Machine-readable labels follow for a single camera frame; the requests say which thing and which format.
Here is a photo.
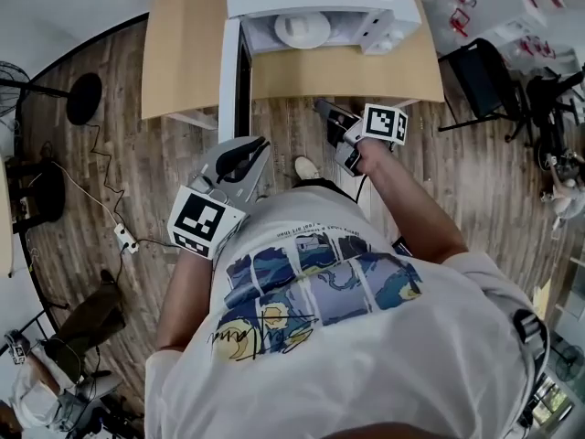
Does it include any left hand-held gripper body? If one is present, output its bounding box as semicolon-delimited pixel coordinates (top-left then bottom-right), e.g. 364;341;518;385
167;166;250;262

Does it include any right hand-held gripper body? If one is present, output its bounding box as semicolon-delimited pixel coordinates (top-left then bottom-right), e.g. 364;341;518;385
327;102;410;177

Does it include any white round food dish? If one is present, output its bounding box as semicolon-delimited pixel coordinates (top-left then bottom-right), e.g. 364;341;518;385
273;11;333;50

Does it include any person's left forearm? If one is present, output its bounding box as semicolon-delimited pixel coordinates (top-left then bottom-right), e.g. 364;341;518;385
154;243;221;352

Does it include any person's right forearm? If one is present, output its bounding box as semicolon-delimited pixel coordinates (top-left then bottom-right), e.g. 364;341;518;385
356;137;470;267

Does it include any person's beige shoe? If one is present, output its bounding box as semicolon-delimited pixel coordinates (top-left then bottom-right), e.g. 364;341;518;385
293;155;322;181

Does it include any white power strip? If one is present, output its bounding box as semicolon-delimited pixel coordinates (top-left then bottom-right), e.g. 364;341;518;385
112;223;139;253

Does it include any black folding chair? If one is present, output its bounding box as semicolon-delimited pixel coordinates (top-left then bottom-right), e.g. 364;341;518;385
437;37;534;144

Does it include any group of red-clip glass jars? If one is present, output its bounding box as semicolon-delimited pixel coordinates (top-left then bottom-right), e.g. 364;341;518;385
416;0;566;59

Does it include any black standing fan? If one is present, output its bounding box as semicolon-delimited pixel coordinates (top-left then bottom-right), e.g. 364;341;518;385
0;59;103;126

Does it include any black round stool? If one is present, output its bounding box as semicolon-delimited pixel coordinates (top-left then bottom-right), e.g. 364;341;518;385
3;157;68;235

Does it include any black tripod stand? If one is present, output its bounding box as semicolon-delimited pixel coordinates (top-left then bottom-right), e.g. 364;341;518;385
525;69;585;173

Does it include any white shelf unit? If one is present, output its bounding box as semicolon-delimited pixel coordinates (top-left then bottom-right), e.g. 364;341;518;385
413;0;585;80

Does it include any white printed T-shirt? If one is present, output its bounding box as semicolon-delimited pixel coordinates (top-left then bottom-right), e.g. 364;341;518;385
144;185;550;439

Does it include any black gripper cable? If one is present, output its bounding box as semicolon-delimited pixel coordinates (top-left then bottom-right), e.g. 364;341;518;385
349;174;369;208

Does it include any black power cable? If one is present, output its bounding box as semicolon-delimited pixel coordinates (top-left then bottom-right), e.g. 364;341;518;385
43;121;177;264

